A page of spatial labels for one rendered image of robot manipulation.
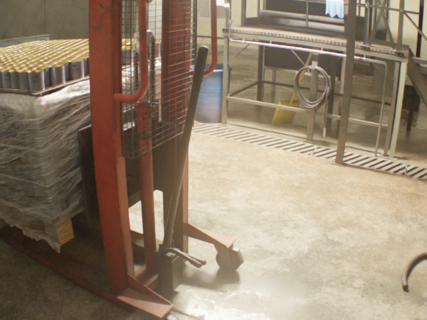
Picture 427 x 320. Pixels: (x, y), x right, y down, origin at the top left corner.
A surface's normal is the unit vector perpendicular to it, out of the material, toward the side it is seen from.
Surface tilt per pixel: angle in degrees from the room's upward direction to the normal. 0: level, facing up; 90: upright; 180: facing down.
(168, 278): 90
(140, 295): 0
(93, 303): 0
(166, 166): 90
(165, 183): 90
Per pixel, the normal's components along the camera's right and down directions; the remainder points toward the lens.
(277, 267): 0.02, -0.94
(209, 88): -0.06, 0.38
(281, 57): -0.48, 0.30
